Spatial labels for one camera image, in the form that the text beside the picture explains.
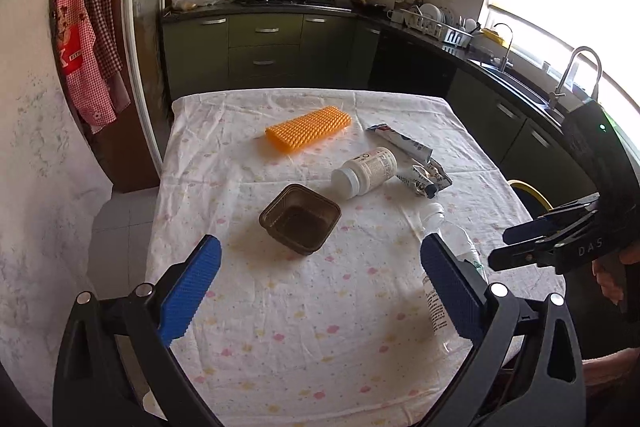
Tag person right hand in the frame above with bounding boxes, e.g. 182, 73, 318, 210
591, 239, 640, 306

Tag clear plastic water bottle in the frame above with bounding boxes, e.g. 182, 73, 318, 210
420, 202, 486, 341

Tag crumpled silver wrapper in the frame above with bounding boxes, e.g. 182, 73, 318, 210
396, 161, 452, 199

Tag floral white tablecloth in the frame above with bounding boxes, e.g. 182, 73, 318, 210
144, 88, 566, 427

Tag green kitchen cabinets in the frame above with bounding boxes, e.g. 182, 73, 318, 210
160, 8, 596, 205

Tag white dish rack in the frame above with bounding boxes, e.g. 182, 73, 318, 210
386, 3, 472, 49

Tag yellow rim trash bin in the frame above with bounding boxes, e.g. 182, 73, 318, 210
508, 180, 553, 219

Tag glass sliding door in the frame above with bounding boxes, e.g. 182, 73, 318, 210
120, 0, 170, 173

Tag blue white toothpaste tube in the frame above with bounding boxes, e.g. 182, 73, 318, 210
368, 124, 433, 164

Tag red checkered apron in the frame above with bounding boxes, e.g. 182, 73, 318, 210
54, 0, 130, 134

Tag white pill bottle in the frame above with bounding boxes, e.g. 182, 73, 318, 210
331, 147, 398, 199

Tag chrome kitchen faucet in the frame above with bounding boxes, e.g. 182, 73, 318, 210
548, 46, 603, 109

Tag orange textured sponge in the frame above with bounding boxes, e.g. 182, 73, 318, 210
265, 106, 352, 154

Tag brown plastic tray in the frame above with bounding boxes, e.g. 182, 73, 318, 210
259, 184, 342, 256

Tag small chrome faucet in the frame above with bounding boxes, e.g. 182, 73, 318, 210
491, 22, 514, 72

